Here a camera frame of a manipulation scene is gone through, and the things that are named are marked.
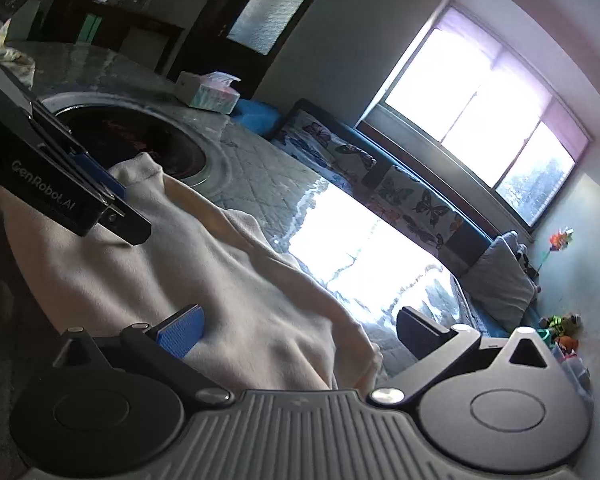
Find butterfly print cushion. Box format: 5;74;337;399
364;164;464;252
271;109;379;187

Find tissue box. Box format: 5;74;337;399
174;70;242;115

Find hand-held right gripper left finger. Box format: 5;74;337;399
54;303;232;408

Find beige garment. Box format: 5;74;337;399
0;152;384;392

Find yellowish cloth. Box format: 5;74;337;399
0;19;37;69

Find colourful pinwheel toy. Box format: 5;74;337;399
541;226;577;267

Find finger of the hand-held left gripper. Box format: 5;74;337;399
92;195;152;247
31;100;128;202

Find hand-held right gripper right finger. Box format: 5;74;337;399
369;305;562;407

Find dark wooden door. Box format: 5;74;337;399
179;0;342;102

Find round dark table recess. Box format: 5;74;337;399
36;90;229;192

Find clear plastic box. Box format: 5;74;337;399
550;349;594;402

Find grey cushion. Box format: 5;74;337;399
461;231;537;329

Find dark wooden cabinet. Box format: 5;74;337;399
29;0;187;69

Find blue sofa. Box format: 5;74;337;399
231;98;542;337

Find small colourful toys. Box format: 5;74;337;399
536;311;582;357

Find window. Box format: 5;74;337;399
356;4;594;232

